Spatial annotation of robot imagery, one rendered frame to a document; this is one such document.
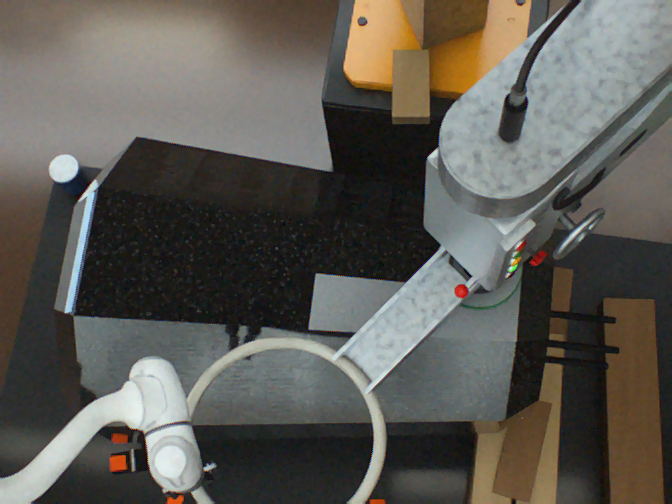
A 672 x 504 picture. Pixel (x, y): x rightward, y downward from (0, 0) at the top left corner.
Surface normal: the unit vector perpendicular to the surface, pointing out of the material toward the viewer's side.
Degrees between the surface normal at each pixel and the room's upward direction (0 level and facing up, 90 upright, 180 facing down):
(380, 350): 16
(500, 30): 0
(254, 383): 45
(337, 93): 0
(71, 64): 0
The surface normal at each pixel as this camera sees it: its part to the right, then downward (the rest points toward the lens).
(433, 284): -0.26, -0.10
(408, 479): -0.06, -0.29
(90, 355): -0.09, 0.47
